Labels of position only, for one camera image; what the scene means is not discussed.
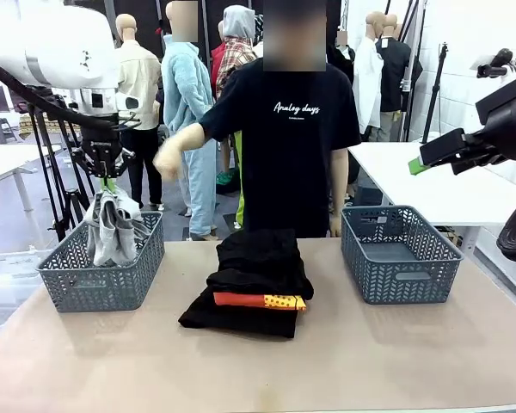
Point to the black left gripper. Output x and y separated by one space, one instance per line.
101 144

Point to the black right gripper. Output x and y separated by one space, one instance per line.
511 120

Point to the light grey garment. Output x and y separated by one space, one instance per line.
112 232

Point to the black trousers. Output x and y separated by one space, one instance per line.
258 262

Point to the orange printed T-shirt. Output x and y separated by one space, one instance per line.
249 300

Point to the black garment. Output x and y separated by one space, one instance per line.
241 320

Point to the person's right forearm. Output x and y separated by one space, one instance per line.
191 135

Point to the person's left forearm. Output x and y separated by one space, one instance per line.
339 180

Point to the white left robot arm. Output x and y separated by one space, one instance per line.
47 38

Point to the person's right hand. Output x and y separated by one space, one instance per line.
168 157

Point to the person's left hand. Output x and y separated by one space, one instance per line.
335 226

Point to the white side table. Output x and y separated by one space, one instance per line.
413 185
4 161

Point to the black light stand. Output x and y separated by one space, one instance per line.
434 94

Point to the mannequin in cream shirt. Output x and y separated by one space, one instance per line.
142 81

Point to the mannequin in black shirt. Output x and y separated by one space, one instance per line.
393 73

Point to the mannequin in blue fleece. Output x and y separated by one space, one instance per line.
185 94

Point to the grey plastic lattice basket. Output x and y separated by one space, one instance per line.
103 284
404 275

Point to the grey plastic stool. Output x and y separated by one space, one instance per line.
0 129

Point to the mannequin in white coat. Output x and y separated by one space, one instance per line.
367 86

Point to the clear plastic storage bin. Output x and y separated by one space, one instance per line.
4 292

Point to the person in black T-shirt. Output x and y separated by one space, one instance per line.
292 163

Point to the mannequin with grey hood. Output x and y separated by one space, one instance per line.
238 47

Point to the black camera tripod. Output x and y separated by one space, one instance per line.
64 206

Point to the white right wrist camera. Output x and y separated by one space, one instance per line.
499 60

